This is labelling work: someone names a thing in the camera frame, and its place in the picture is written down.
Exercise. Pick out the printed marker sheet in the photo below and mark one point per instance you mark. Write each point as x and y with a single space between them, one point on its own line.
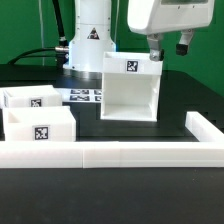
80 95

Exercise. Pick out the white rear drawer box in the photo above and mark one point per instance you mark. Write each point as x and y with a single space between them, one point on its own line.
29 96

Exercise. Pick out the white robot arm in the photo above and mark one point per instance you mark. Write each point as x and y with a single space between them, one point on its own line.
92 37

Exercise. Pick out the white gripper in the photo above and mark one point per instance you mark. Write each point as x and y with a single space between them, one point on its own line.
149 17

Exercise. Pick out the white drawer cabinet frame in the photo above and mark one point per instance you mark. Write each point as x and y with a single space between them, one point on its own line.
130 87

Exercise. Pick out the white front drawer box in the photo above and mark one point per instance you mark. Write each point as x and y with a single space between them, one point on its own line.
39 124

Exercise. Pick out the white L-shaped fence wall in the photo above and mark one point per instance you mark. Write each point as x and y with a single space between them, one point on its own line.
206 151

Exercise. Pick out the white drawer box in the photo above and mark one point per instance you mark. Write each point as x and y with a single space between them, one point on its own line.
29 96
39 124

